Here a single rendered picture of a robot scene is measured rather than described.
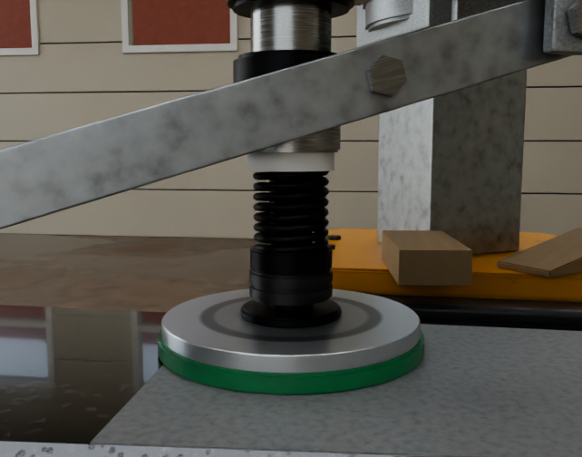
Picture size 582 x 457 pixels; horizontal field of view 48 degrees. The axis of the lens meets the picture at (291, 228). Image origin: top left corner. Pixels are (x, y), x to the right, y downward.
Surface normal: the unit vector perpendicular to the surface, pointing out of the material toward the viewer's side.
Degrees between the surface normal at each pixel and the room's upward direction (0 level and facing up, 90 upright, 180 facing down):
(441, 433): 0
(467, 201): 90
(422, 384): 0
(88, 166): 90
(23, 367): 0
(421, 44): 90
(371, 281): 90
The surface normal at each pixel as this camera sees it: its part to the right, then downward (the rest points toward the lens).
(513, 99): 0.35, 0.12
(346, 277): -0.16, 0.13
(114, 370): 0.00, -0.99
